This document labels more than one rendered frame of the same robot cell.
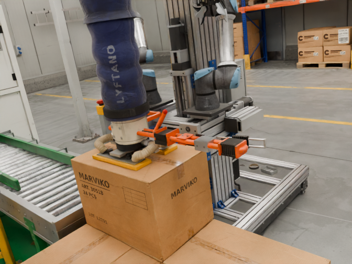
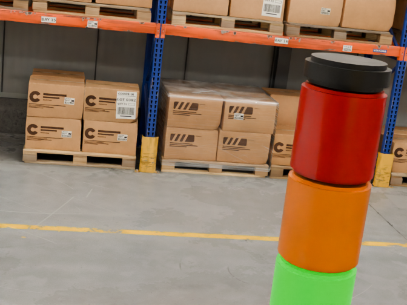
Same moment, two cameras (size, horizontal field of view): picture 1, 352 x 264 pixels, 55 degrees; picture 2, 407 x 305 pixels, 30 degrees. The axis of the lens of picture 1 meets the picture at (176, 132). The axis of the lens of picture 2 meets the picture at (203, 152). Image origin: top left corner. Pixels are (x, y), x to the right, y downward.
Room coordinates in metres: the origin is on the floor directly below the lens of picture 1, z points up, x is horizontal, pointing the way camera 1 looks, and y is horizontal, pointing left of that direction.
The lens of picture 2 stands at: (2.29, 2.09, 2.39)
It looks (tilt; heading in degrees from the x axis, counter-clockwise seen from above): 15 degrees down; 305
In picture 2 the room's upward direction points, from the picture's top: 7 degrees clockwise
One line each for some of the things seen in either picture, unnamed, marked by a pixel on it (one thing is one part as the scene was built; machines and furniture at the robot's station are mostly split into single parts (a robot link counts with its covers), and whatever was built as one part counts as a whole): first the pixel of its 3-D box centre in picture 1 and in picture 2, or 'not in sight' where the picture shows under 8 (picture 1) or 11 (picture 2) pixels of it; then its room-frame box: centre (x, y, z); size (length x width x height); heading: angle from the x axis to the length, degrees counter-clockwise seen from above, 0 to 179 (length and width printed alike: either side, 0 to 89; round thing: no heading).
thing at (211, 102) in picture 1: (206, 99); not in sight; (1.98, -0.21, 1.09); 0.15 x 0.15 x 0.10
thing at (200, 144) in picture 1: (205, 143); not in sight; (1.31, -0.11, 1.07); 0.07 x 0.07 x 0.04; 46
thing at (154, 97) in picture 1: (150, 95); not in sight; (2.33, 0.14, 1.09); 0.15 x 0.15 x 0.10
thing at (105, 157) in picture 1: (120, 156); not in sight; (1.56, 0.29, 0.97); 0.34 x 0.10 x 0.05; 46
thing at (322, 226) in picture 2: not in sight; (323, 217); (2.48, 1.68, 2.24); 0.05 x 0.05 x 0.05
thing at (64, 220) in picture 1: (105, 197); not in sight; (1.90, 0.49, 0.58); 0.70 x 0.03 x 0.06; 136
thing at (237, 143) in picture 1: (232, 147); not in sight; (1.21, -0.21, 1.07); 0.08 x 0.07 x 0.05; 46
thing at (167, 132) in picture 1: (166, 135); not in sight; (1.46, 0.04, 1.07); 0.10 x 0.08 x 0.06; 136
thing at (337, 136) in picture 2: not in sight; (337, 130); (2.48, 1.68, 2.30); 0.05 x 0.05 x 0.05
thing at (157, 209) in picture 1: (142, 188); not in sight; (1.63, 0.22, 0.74); 0.60 x 0.40 x 0.40; 47
